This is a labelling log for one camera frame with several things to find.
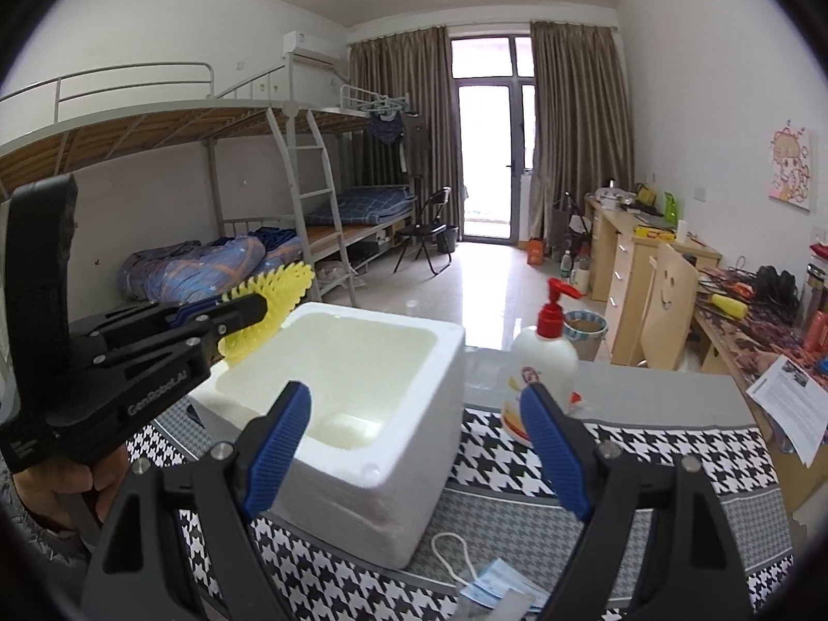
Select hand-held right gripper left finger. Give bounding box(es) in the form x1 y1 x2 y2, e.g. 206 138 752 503
81 380 312 621

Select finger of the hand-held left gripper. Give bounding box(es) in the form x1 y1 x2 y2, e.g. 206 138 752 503
68 293 269 347
96 309 273 377

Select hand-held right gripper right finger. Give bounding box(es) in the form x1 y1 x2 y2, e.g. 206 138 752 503
519 381 759 621

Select white foam box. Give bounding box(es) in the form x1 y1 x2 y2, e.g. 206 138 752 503
187 301 468 571

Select yellow spiky silicone scrubber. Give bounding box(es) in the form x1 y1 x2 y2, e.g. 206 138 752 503
216 260 316 365

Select blue face mask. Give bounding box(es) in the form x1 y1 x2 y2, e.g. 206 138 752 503
432 532 551 621

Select person's left forearm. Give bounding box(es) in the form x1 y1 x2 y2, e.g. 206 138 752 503
0 466 98 573

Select person's left hand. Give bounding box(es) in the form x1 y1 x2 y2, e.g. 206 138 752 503
13 446 130 531

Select blue star print quilt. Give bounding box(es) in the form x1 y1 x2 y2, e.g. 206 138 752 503
116 236 266 305

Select houndstooth tablecloth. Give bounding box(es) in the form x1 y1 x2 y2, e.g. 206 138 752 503
126 349 800 621

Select white red pump lotion bottle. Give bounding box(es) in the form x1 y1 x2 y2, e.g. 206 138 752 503
501 277 581 447

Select patterned ceramic pot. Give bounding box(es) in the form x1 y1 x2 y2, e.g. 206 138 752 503
563 310 609 360

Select wooden smiley face chair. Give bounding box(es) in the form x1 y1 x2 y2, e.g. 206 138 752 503
630 242 700 369

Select grey metal bunk bed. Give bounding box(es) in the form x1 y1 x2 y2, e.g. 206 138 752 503
285 83 418 286
0 61 363 312

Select light wooden drawer desk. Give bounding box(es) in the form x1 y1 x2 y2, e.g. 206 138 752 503
585 194 722 366

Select long wooden desk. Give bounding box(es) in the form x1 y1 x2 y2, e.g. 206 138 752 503
689 265 828 512

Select grey bunk bed ladder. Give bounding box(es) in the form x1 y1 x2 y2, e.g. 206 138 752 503
267 103 358 308

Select blue checked bedding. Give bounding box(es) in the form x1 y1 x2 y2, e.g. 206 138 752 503
305 185 415 226

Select grey shopping bag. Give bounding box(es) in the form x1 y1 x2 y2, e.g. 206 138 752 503
550 193 593 248

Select printed paper sheets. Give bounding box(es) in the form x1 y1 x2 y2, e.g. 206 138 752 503
745 356 828 467

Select black folding chair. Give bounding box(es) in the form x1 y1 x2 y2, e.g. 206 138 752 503
392 186 454 280

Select black headphones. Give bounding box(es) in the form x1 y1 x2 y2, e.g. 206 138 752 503
753 265 800 312

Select red container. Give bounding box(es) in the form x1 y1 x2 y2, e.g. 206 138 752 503
802 310 828 363

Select hanging dark clothes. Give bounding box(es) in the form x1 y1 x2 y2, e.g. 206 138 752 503
365 100 431 172

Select white air conditioner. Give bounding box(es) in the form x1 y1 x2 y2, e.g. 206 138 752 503
283 31 343 67

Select steel thermos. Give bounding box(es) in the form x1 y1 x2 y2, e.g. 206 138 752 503
802 262 828 315

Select glass balcony door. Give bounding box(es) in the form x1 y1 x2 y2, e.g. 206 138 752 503
448 32 538 243

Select brown curtain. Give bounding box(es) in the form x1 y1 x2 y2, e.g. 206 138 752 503
348 24 462 240
530 21 636 240

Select pink cartoon wall poster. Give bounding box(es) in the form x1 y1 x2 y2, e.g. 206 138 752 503
768 120 812 211

